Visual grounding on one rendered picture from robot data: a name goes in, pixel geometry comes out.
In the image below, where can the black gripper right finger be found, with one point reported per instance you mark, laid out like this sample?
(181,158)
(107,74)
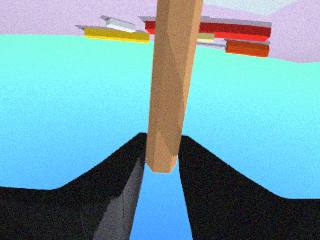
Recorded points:
(223,204)

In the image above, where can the yellow flat bar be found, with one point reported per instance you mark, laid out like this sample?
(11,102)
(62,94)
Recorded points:
(112,34)

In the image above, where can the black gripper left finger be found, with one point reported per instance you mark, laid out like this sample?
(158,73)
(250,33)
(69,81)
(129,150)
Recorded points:
(98,205)

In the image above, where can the red flat block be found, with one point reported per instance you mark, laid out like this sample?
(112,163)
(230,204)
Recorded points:
(208,31)

